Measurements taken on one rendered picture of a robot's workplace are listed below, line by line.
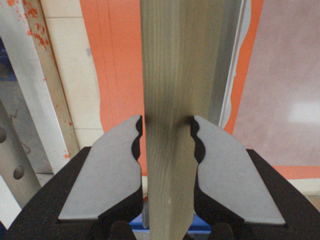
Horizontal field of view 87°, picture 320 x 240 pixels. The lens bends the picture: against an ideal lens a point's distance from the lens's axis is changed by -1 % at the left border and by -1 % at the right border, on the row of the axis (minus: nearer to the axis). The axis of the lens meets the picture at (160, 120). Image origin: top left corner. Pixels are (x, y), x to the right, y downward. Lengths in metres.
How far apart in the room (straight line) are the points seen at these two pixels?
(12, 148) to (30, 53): 0.14
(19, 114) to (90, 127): 1.48
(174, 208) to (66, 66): 0.23
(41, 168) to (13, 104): 0.68
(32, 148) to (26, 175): 1.57
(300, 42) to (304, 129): 0.15
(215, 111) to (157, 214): 0.12
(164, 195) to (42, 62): 0.21
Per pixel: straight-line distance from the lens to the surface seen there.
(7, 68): 0.39
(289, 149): 0.39
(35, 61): 0.27
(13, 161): 0.34
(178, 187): 0.17
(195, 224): 0.41
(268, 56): 0.29
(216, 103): 0.17
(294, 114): 0.35
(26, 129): 1.82
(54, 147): 0.32
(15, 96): 1.71
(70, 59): 0.28
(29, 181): 0.37
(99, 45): 0.26
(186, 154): 0.16
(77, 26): 0.27
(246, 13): 0.27
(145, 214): 0.32
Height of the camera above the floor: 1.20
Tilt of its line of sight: 62 degrees down
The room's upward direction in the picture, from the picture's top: 178 degrees counter-clockwise
